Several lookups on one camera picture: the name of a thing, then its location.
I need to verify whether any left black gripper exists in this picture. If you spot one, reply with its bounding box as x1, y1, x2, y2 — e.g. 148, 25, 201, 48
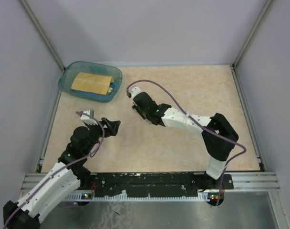
84, 117, 120, 155

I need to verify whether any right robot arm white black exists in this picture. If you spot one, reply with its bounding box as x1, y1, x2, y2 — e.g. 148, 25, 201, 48
128, 90, 239, 189

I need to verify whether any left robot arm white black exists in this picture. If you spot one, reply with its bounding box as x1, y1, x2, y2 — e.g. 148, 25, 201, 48
3, 113, 121, 229

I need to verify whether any teal plastic bin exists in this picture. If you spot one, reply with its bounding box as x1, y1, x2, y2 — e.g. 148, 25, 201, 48
58, 61, 122, 103

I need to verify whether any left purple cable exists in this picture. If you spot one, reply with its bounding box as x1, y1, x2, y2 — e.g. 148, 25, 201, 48
3, 111, 105, 227

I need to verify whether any purple cable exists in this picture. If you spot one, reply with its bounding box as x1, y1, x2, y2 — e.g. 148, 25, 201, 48
127, 80, 246, 206
3, 111, 105, 227

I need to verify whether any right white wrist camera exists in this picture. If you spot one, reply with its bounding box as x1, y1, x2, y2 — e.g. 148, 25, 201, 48
126, 86, 141, 98

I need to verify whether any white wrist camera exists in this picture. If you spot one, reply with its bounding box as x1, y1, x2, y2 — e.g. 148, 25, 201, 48
76, 109, 97, 125
126, 86, 141, 98

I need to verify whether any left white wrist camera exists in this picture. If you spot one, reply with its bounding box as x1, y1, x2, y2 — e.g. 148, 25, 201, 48
76, 109, 97, 125

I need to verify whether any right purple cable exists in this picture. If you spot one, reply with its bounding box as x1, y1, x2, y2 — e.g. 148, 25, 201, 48
127, 80, 246, 206

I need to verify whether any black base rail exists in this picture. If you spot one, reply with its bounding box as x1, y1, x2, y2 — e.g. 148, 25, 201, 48
77, 172, 234, 206

